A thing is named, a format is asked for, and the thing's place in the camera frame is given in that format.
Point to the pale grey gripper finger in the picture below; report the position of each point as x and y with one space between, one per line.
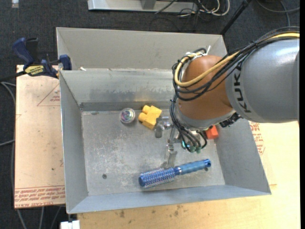
159 128
172 156

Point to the yellow toy building block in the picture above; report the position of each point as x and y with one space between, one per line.
150 116

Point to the blue round hairbrush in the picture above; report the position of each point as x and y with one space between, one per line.
164 174

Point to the clear iridescent ball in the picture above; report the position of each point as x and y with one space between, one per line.
127 115

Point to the orange block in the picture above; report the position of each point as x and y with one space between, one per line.
212 132

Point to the grey metal bin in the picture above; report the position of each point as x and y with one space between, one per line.
119 149

